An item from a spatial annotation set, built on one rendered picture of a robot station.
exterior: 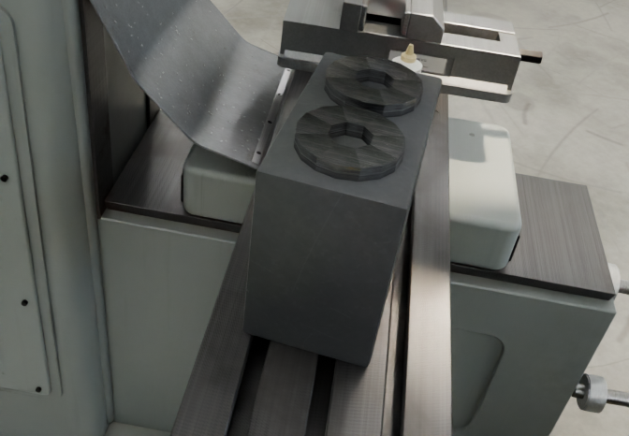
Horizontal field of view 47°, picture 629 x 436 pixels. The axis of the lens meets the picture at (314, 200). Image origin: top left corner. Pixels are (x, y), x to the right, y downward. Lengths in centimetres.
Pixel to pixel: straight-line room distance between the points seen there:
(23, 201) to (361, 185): 65
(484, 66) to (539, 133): 193
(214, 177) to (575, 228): 59
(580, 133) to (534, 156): 31
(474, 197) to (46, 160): 60
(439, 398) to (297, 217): 21
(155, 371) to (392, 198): 90
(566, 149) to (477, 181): 186
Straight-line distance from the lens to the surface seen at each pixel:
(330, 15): 111
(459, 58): 109
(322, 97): 66
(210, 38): 118
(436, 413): 66
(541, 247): 119
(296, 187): 56
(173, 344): 131
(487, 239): 107
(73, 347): 130
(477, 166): 116
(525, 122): 306
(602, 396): 130
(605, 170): 293
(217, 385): 65
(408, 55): 97
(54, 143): 104
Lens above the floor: 146
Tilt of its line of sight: 38 degrees down
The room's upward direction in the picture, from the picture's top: 9 degrees clockwise
